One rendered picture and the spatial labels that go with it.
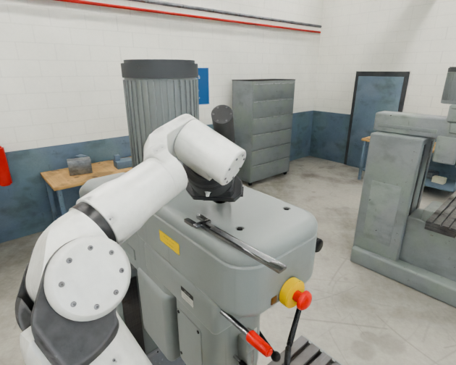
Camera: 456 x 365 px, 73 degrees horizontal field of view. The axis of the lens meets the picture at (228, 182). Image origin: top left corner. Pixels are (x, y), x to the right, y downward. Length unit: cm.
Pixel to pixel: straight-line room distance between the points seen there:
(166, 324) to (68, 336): 67
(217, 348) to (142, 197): 57
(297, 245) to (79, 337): 44
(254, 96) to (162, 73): 501
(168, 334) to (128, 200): 70
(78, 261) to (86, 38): 473
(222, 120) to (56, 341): 34
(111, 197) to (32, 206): 470
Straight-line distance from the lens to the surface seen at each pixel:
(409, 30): 749
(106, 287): 33
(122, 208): 37
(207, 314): 74
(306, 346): 171
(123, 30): 519
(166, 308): 95
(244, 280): 59
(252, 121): 580
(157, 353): 145
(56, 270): 32
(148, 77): 80
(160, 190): 40
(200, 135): 47
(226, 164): 45
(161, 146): 44
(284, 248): 61
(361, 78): 773
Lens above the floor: 219
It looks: 20 degrees down
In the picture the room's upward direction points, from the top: straight up
